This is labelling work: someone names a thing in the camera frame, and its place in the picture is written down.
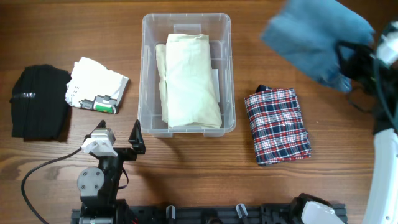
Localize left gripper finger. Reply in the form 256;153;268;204
85;120;106;138
128;119;146;154

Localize blue denim jeans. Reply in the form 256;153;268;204
261;0;375;93

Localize cream cloth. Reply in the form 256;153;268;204
155;34;222;128

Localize red navy plaid shirt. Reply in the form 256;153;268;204
244;85;312;166

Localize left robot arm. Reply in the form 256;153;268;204
71;120;146;224

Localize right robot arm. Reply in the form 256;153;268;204
336;37;397;224

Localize clear plastic storage container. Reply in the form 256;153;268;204
137;13;236;138

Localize white label in container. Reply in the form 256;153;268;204
212;69;220;102

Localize folded white graphic t-shirt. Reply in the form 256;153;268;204
65;57;129;114

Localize folded black garment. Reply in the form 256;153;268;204
10;65;71;141

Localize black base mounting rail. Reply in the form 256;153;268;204
70;203;346;224

